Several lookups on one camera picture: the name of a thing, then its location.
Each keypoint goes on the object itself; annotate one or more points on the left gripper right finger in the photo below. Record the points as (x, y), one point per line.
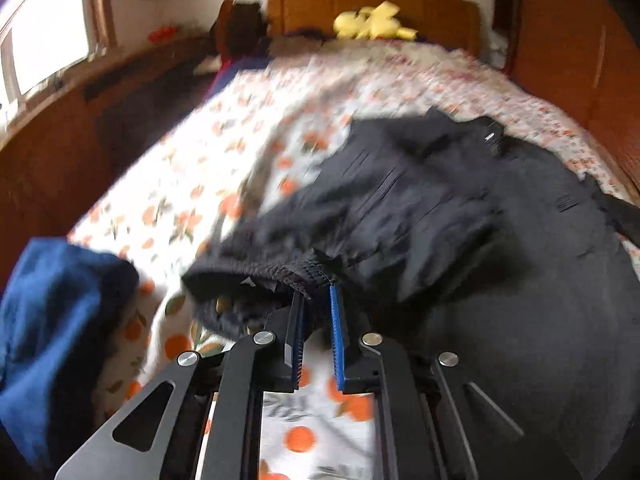
(340, 336)

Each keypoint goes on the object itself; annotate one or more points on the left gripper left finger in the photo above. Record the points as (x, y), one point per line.
(293, 341)

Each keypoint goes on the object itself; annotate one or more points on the black jacket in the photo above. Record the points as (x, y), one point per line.
(455, 236)

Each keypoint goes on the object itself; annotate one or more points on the folded blue garment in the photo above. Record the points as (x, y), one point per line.
(58, 312)

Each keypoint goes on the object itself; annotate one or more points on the orange print bed sheet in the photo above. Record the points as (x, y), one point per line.
(259, 137)

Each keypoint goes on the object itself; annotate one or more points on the long wooden desk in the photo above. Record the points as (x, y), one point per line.
(65, 154)

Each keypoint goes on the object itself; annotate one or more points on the wooden chair with bag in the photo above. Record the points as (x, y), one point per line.
(238, 29)

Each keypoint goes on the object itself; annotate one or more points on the yellow Pikachu plush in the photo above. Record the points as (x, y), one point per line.
(373, 23)

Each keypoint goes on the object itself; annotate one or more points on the red bowl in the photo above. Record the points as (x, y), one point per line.
(162, 34)

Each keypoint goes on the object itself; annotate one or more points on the window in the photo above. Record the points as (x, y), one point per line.
(40, 38)

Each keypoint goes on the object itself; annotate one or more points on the wooden louvered wardrobe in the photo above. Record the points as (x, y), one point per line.
(578, 55)

